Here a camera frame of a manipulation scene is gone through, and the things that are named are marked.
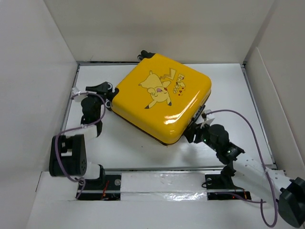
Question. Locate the yellow hard-shell suitcase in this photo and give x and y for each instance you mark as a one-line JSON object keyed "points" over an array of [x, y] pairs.
{"points": [[160, 96]]}

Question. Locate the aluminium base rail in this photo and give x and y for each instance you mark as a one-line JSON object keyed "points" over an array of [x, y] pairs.
{"points": [[160, 185]]}

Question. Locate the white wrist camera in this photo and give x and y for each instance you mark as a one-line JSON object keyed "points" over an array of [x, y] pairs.
{"points": [[208, 117], [76, 95]]}

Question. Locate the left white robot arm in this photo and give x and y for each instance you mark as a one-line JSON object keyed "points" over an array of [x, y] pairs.
{"points": [[68, 156]]}

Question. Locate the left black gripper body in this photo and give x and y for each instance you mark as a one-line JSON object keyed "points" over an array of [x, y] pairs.
{"points": [[97, 98]]}

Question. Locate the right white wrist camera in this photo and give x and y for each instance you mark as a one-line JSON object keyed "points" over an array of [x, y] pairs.
{"points": [[208, 117]]}

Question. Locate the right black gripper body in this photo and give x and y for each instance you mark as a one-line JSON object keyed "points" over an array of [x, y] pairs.
{"points": [[201, 134]]}

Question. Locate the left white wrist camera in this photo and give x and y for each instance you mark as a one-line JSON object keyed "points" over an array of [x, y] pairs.
{"points": [[76, 95]]}

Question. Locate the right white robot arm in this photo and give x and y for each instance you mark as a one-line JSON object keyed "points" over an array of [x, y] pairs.
{"points": [[287, 195]]}

